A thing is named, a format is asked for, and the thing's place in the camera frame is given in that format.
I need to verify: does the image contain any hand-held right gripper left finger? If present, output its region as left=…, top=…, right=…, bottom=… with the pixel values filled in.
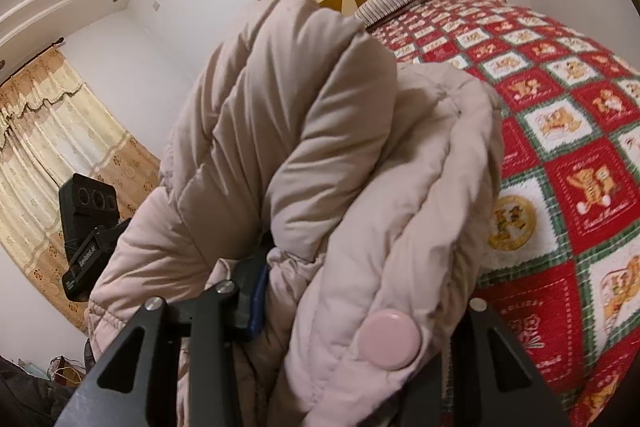
left=54, top=252, right=273, bottom=427

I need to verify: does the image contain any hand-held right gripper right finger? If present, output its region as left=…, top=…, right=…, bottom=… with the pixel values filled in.
left=397, top=297, right=572, bottom=427

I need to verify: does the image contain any beige puffer jacket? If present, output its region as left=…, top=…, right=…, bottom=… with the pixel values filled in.
left=84, top=0, right=505, bottom=427

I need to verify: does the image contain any dark cloth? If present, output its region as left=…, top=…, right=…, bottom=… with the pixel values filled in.
left=0, top=353, right=88, bottom=427

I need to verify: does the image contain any dark curtain rod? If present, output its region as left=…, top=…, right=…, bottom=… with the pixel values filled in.
left=0, top=37, right=66, bottom=84

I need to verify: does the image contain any red printed blanket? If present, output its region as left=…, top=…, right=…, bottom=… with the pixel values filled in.
left=370, top=0, right=640, bottom=427

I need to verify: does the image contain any striped pillow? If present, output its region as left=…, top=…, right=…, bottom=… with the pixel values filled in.
left=354, top=0, right=440, bottom=30

